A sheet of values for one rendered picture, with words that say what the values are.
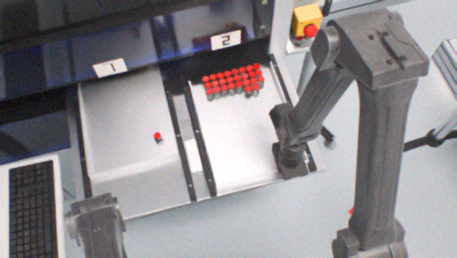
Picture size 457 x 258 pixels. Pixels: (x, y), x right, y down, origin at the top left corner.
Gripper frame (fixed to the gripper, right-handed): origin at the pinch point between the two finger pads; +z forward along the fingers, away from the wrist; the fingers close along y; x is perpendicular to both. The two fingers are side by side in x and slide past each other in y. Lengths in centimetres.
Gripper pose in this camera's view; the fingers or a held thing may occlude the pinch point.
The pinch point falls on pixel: (286, 171)
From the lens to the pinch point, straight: 119.4
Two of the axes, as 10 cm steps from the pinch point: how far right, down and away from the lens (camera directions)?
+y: -2.3, -8.6, 4.6
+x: -9.7, 2.4, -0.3
